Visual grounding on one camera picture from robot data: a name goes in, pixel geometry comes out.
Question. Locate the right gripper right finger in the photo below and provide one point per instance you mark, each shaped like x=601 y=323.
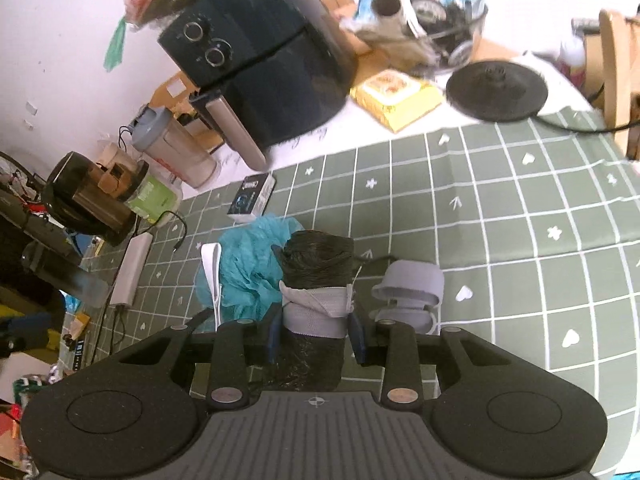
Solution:
x=401 y=351

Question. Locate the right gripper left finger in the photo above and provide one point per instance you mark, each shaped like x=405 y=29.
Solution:
x=230 y=351

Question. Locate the blue mesh bath loofah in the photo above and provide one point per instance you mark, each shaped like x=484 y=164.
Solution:
x=249 y=272

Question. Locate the black bag roll grey band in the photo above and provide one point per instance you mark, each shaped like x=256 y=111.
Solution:
x=316 y=297

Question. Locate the white power bank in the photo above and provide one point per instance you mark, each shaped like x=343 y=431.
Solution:
x=128 y=275

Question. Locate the black tissue packet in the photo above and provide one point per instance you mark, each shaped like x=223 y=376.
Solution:
x=253 y=195

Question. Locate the green label supplement jar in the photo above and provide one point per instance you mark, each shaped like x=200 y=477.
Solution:
x=152 y=197

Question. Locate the green checkered tablecloth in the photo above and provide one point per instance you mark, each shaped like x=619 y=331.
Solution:
x=537 y=233

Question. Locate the black electric kettle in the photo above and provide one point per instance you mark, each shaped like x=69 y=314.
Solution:
x=90 y=198

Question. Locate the grey lid shaker bottle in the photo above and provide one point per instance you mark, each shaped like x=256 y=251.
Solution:
x=157 y=133

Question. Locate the yellow wet wipes pack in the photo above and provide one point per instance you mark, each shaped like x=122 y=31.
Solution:
x=396 y=99

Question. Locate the black kettle base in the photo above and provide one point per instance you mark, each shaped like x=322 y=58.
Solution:
x=497 y=91

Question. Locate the black air fryer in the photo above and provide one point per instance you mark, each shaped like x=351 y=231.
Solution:
x=265 y=71

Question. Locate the glass bowl of clutter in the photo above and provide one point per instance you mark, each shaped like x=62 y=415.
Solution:
x=420 y=37

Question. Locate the wooden chair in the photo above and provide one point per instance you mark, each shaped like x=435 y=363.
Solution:
x=613 y=67

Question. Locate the flat cardboard against wall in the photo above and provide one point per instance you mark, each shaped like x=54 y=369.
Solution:
x=174 y=94

